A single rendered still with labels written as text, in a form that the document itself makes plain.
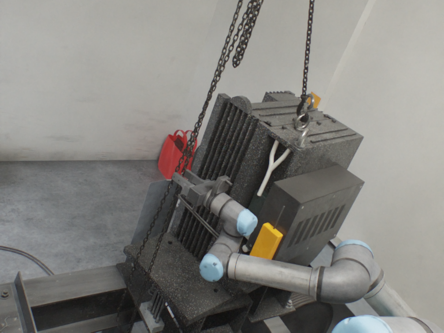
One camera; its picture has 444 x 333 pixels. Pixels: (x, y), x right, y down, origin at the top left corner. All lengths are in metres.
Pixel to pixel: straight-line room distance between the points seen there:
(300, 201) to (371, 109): 1.41
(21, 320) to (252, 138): 1.09
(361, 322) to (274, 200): 0.89
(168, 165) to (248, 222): 2.84
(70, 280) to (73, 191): 1.73
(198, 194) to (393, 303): 0.66
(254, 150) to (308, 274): 0.58
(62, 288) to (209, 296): 0.62
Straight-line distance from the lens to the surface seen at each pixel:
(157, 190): 2.33
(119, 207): 3.89
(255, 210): 1.93
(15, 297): 2.20
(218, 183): 1.57
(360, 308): 2.82
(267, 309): 2.47
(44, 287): 2.25
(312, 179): 1.84
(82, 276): 2.32
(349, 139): 2.02
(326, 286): 1.42
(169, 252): 2.17
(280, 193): 1.69
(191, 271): 2.12
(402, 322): 0.94
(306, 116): 1.83
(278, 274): 1.45
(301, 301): 2.70
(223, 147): 1.93
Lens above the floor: 2.25
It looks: 24 degrees down
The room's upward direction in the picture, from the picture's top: 21 degrees clockwise
